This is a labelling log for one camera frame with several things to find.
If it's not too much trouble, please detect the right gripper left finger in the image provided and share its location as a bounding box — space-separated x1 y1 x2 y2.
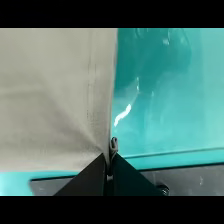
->
53 152 107 197

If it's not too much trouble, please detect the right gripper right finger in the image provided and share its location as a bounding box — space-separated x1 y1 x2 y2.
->
108 151 165 197

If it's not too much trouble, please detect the brown garment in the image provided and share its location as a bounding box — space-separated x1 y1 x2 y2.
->
0 28 120 174

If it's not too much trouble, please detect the silver frame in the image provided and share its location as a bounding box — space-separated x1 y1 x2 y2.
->
29 164 224 197

